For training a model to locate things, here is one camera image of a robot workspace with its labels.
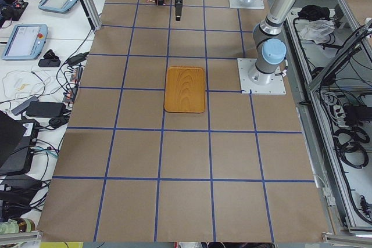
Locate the wooden tray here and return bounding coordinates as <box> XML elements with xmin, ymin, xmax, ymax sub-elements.
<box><xmin>164</xmin><ymin>66</ymin><xmax>206</xmax><ymax>113</ymax></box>

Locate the blue teach pendant near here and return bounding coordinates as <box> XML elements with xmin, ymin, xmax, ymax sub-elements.
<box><xmin>1</xmin><ymin>24</ymin><xmax>48</xmax><ymax>61</ymax></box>

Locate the black power adapter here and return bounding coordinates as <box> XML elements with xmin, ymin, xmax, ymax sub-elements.
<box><xmin>26</xmin><ymin>101</ymin><xmax>66</xmax><ymax>118</ymax></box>

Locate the black laptop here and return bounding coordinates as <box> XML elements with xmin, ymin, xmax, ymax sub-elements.
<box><xmin>1</xmin><ymin>112</ymin><xmax>39</xmax><ymax>176</ymax></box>

